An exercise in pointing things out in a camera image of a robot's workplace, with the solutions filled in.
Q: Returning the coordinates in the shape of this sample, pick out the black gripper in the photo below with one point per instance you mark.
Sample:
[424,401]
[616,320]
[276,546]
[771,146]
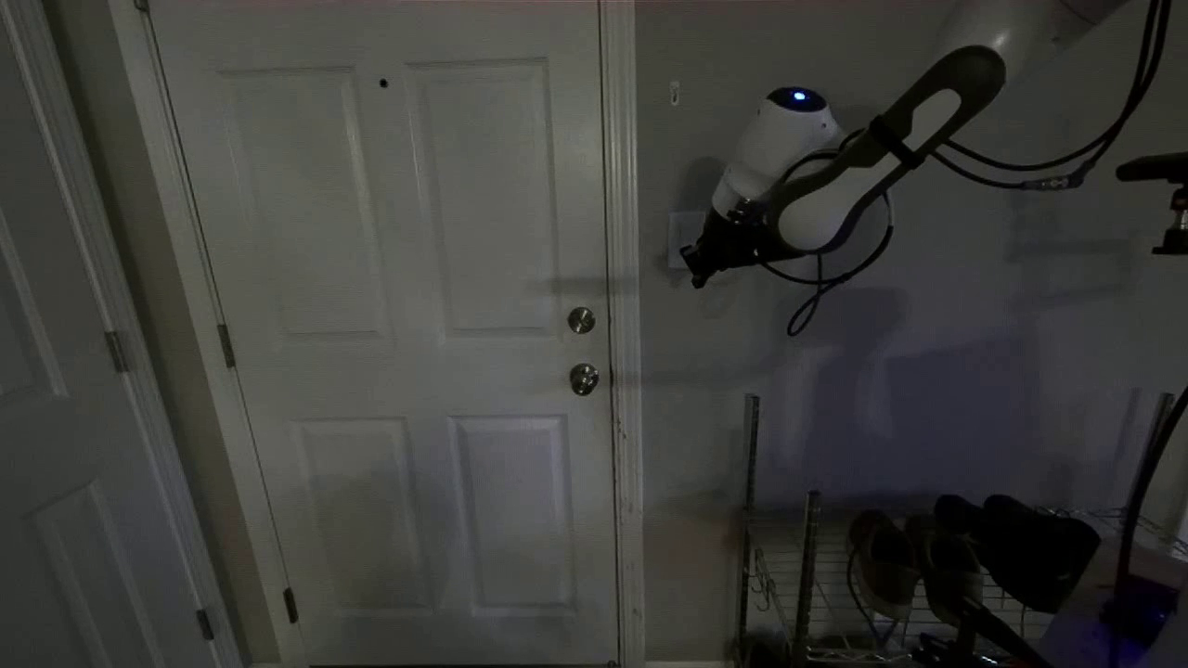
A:
[742,236]

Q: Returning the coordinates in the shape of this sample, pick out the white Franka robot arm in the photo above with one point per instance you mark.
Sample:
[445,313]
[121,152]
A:
[794,137]

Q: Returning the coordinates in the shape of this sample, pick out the silver round door knob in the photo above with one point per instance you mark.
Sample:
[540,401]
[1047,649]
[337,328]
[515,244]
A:
[585,381]

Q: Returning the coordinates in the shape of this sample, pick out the grey sneaker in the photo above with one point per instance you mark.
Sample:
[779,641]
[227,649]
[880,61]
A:
[884,559]

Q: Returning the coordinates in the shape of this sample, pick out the silver deadbolt lock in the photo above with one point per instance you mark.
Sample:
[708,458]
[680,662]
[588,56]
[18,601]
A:
[582,320]

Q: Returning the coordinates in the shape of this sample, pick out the black bulky shoe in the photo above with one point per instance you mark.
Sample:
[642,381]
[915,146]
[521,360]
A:
[1041,549]

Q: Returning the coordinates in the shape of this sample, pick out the dark shoe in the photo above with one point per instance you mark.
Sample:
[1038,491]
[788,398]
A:
[955,559]

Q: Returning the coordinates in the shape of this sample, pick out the open white door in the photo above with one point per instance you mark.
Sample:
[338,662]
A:
[394,348]

